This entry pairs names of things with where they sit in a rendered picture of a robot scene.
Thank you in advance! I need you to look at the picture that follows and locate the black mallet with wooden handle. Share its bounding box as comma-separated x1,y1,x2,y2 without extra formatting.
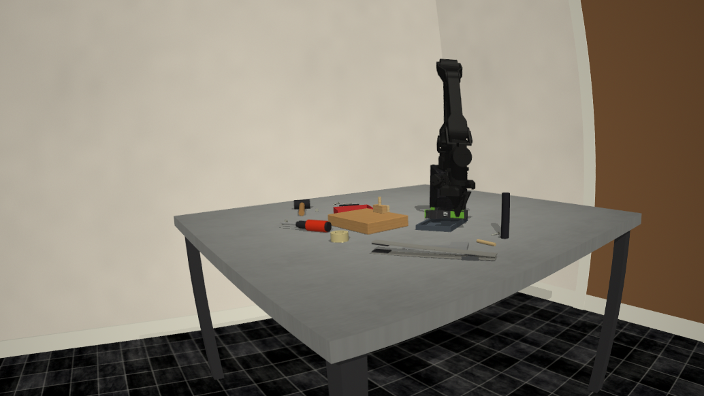
294,199,310,216

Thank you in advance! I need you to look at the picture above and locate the red screwdriver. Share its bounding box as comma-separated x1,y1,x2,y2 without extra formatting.
280,220,332,232

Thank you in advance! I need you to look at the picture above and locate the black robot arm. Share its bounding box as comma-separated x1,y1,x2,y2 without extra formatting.
430,59,473,190

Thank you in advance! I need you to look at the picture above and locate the tan short cylinder with hole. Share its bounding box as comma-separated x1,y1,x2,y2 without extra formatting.
330,230,349,243

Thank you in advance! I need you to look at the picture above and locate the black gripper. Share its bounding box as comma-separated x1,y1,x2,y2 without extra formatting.
440,165,475,217

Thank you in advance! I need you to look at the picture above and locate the red open tray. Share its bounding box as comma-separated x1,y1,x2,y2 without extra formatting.
334,205,373,214

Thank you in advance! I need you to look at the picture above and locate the black cylinder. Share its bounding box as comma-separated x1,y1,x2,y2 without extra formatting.
500,193,510,239

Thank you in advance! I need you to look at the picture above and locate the small wooden block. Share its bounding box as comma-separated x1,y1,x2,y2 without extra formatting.
373,204,387,214

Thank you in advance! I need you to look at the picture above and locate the light wooden board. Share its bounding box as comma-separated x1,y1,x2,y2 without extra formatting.
328,208,409,235

